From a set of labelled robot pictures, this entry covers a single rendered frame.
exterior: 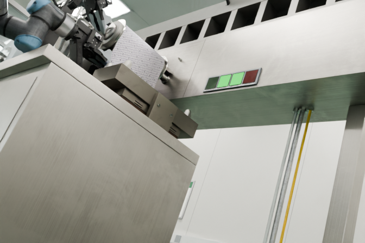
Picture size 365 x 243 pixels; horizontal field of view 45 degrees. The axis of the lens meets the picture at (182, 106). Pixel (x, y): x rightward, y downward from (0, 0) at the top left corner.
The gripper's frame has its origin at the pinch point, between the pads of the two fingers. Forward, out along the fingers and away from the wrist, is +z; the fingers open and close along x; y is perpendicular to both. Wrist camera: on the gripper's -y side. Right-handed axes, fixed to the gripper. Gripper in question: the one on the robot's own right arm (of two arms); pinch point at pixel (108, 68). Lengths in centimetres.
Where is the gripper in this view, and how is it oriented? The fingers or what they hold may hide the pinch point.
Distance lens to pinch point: 165.1
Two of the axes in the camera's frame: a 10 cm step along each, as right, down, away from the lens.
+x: -6.9, 0.8, 7.1
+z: 6.4, 5.3, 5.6
